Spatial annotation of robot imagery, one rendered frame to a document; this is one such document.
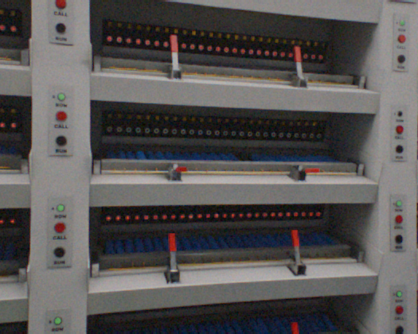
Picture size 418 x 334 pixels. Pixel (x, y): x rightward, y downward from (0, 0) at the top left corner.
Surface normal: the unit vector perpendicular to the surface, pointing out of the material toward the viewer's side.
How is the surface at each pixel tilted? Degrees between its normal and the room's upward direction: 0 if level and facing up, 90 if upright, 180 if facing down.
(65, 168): 90
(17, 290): 18
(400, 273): 90
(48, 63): 90
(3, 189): 108
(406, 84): 90
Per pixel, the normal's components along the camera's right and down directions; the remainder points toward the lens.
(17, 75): 0.26, 0.31
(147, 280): 0.10, -0.95
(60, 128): 0.29, 0.00
